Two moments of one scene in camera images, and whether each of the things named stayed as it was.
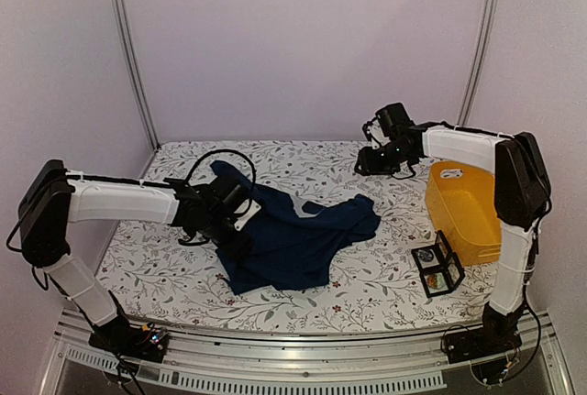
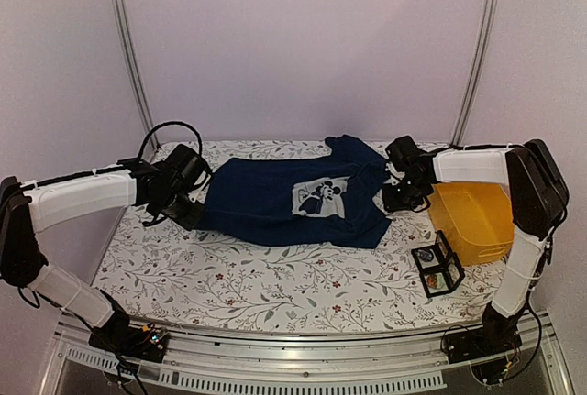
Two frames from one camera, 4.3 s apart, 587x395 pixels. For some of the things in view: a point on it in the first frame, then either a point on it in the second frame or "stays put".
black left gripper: (241, 247) → (191, 220)
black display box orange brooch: (443, 279) stays put
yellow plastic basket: (460, 202) stays put
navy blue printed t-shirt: (291, 249) → (334, 198)
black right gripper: (368, 164) → (391, 204)
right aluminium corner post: (483, 44) stays put
